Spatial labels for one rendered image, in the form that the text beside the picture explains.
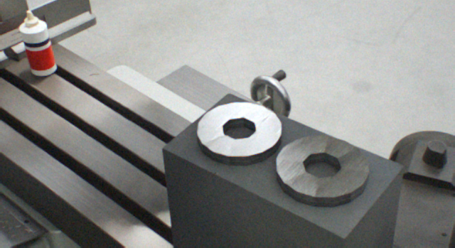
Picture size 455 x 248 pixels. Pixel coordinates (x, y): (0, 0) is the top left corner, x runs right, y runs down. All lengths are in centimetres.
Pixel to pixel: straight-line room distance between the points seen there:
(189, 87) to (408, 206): 50
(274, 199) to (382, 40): 238
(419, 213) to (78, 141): 69
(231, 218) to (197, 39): 232
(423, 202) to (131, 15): 203
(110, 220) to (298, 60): 202
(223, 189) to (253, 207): 4
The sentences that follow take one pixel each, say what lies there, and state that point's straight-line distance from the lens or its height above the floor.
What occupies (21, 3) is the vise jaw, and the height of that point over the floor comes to 103.
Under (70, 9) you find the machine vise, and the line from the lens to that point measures 131.
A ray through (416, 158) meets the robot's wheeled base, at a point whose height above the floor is 61.
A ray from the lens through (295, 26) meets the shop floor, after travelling 310.
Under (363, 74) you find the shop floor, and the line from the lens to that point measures 282.
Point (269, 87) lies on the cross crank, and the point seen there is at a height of 68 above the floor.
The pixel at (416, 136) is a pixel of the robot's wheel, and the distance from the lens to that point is 163.
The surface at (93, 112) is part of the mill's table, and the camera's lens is 112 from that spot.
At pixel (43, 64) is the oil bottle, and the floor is 96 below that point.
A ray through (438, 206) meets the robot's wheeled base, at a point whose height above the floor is 59.
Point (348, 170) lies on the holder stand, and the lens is 70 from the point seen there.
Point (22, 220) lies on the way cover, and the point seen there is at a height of 87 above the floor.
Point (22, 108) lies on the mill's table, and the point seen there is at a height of 94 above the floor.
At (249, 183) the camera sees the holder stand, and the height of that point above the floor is 113.
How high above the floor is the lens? 162
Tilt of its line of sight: 39 degrees down
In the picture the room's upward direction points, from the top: 3 degrees counter-clockwise
